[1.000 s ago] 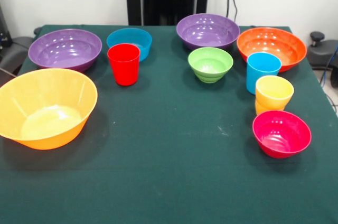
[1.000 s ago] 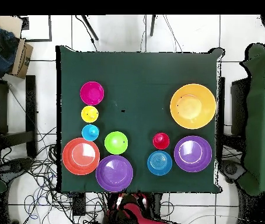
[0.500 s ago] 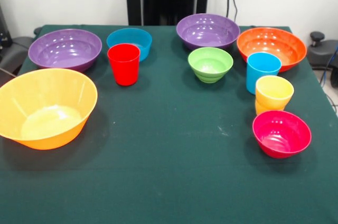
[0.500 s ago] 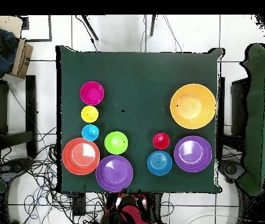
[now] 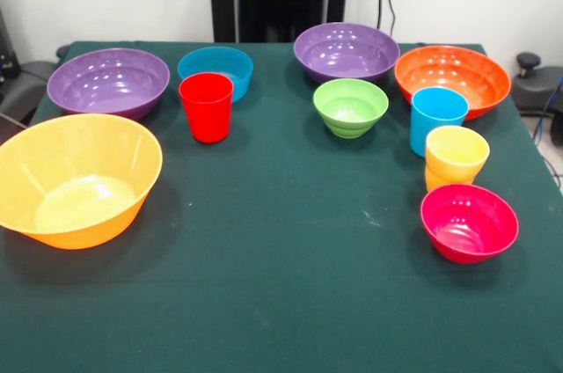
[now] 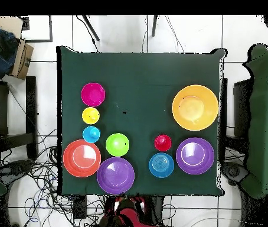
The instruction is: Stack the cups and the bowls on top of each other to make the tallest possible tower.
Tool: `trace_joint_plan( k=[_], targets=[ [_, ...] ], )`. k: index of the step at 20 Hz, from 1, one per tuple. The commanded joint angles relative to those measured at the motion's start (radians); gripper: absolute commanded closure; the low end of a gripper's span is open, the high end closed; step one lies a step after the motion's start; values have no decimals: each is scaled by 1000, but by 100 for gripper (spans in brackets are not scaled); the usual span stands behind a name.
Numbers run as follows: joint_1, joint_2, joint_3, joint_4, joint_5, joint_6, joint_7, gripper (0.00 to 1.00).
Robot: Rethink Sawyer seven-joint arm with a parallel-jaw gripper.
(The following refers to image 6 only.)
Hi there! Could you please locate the black cable tangle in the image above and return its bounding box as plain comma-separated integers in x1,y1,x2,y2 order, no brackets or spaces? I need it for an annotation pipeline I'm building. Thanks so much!
0,127,106,227

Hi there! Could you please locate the red cup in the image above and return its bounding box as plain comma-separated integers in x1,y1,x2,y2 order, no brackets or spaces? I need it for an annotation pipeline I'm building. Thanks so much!
154,134,172,153

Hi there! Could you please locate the blue bowl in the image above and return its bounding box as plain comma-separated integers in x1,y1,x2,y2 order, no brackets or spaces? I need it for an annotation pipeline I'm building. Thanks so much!
148,152,175,179

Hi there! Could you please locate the yellow cup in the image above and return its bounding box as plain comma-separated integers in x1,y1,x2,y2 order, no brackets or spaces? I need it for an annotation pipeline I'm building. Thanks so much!
81,106,100,125

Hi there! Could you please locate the white board black frame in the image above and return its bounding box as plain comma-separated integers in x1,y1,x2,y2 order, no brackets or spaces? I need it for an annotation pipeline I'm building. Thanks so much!
20,15,53,43

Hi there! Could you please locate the pink bowl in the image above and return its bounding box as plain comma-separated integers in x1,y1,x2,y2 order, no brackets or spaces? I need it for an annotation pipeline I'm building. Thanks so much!
80,82,106,108

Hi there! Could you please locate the blue cup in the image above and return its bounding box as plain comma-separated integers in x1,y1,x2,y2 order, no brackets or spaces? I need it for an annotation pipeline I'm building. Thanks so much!
82,125,101,144

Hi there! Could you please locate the black wheeled base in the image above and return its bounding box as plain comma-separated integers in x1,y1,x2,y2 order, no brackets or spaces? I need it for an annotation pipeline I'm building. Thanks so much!
221,160,249,187
0,159,34,187

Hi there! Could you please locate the purple bowl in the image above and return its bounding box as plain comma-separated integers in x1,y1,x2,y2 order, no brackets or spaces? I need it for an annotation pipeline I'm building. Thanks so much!
96,157,136,195
175,137,215,176

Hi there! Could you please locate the black metal frame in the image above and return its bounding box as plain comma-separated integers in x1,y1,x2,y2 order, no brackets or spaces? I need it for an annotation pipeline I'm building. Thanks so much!
218,77,254,154
0,76,38,161

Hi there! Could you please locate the dark green tablecloth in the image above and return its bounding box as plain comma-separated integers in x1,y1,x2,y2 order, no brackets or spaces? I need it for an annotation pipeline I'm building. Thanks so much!
56,46,228,197

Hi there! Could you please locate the beige cardboard sheet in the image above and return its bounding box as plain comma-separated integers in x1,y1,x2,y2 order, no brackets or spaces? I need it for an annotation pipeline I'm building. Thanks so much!
0,15,24,38

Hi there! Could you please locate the blue clothing pile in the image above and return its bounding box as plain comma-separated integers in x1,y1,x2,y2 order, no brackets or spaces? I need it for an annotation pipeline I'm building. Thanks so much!
0,23,20,79

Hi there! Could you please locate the orange-red bowl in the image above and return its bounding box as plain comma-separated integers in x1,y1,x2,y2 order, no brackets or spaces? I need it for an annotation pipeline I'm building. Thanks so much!
63,139,102,179

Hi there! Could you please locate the black stand leg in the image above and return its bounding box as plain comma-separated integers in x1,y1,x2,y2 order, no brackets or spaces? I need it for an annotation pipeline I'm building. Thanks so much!
81,15,100,42
151,15,159,37

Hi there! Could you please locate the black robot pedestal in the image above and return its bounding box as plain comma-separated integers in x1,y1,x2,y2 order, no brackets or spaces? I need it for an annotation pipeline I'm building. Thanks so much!
145,195,166,225

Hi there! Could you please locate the cardboard box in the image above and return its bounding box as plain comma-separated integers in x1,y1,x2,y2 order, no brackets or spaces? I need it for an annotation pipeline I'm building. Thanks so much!
8,38,34,80

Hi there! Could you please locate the large yellow bowl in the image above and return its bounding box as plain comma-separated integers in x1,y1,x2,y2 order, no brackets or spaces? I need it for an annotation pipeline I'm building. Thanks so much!
171,84,219,131

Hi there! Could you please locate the green bowl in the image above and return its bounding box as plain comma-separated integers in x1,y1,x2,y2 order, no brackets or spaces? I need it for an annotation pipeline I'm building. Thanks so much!
105,132,130,157

